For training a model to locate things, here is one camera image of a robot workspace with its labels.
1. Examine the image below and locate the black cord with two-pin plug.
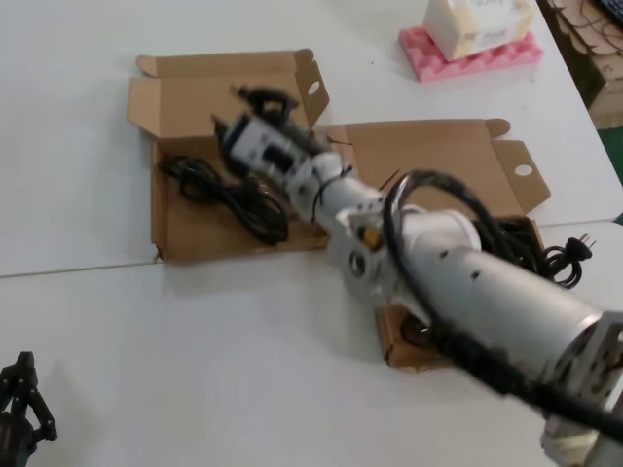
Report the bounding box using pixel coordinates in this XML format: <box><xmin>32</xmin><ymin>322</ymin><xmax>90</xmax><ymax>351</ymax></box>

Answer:
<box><xmin>397</xmin><ymin>313</ymin><xmax>437</xmax><ymax>349</ymax></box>

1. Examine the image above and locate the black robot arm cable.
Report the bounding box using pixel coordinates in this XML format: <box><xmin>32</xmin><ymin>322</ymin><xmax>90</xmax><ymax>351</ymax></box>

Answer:
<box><xmin>382</xmin><ymin>167</ymin><xmax>623</xmax><ymax>447</ymax></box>

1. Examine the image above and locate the black cord with three-pin plug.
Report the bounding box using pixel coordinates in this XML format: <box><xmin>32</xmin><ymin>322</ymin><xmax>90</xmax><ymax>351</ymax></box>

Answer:
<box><xmin>540</xmin><ymin>232</ymin><xmax>596</xmax><ymax>289</ymax></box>

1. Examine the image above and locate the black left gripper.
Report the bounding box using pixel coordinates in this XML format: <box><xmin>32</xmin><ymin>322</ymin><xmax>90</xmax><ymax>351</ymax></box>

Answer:
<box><xmin>0</xmin><ymin>349</ymin><xmax>59</xmax><ymax>461</ymax></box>

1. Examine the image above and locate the empty brown cardboard box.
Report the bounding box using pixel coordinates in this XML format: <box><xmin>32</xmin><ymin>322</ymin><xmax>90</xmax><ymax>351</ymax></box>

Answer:
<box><xmin>127</xmin><ymin>48</ymin><xmax>335</xmax><ymax>267</ymax></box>

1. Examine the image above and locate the brown cardboard box with cords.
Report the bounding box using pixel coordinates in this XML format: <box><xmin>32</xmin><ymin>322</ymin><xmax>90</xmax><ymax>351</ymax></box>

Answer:
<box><xmin>315</xmin><ymin>118</ymin><xmax>552</xmax><ymax>374</ymax></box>

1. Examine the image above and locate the brown cardboard carton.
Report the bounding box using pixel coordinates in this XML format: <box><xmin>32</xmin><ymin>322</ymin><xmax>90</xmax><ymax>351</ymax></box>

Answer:
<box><xmin>586</xmin><ymin>48</ymin><xmax>623</xmax><ymax>128</ymax></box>

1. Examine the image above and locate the stack of flat cardboard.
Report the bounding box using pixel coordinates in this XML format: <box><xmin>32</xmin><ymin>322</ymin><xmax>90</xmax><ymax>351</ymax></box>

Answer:
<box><xmin>548</xmin><ymin>0</ymin><xmax>623</xmax><ymax>55</ymax></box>

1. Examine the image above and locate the pink foam pad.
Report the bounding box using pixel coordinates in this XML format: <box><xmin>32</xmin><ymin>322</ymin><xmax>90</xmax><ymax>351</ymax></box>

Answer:
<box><xmin>398</xmin><ymin>26</ymin><xmax>544</xmax><ymax>84</ymax></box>

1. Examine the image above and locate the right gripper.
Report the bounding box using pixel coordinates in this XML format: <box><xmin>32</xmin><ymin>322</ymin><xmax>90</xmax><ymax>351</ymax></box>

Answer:
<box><xmin>208</xmin><ymin>85</ymin><xmax>318</xmax><ymax>185</ymax></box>

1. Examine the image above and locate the black power cord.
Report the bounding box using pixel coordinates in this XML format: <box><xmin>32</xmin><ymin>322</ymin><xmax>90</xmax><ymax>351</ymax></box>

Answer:
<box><xmin>158</xmin><ymin>154</ymin><xmax>289</xmax><ymax>245</ymax></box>

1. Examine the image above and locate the white paper box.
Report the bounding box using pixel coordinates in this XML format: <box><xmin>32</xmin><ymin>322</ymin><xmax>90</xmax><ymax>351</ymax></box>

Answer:
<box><xmin>421</xmin><ymin>0</ymin><xmax>536</xmax><ymax>62</ymax></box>

